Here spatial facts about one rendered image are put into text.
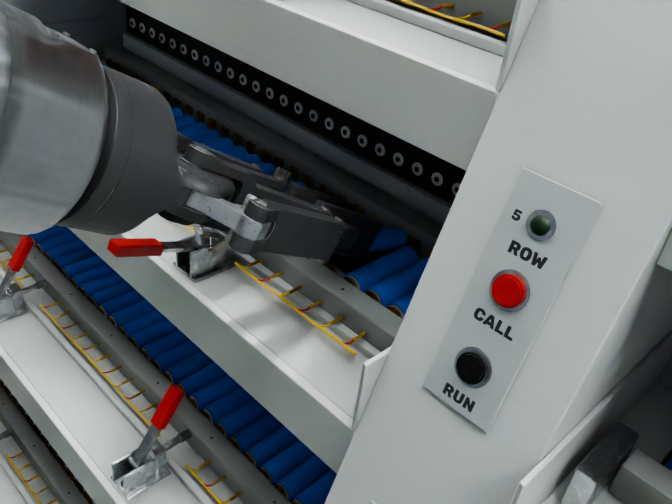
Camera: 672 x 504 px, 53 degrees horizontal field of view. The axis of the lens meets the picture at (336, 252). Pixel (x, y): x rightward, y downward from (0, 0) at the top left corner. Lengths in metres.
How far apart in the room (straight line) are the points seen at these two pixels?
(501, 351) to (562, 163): 0.09
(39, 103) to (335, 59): 0.19
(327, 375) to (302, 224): 0.11
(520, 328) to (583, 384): 0.04
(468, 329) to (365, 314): 0.11
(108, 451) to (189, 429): 0.07
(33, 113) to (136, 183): 0.06
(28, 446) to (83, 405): 0.21
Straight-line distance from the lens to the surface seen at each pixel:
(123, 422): 0.65
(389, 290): 0.47
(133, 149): 0.30
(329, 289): 0.45
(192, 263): 0.48
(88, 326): 0.72
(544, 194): 0.32
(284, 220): 0.34
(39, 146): 0.27
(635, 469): 0.40
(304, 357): 0.43
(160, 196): 0.32
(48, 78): 0.28
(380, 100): 0.38
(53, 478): 0.84
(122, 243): 0.45
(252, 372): 0.45
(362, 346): 0.44
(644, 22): 0.32
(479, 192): 0.34
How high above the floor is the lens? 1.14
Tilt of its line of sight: 18 degrees down
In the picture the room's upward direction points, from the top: 21 degrees clockwise
